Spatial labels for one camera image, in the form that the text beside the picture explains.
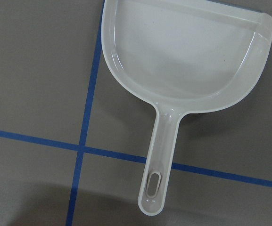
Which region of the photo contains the beige plastic dustpan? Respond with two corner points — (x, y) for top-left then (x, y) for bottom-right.
(101, 0), (272, 216)

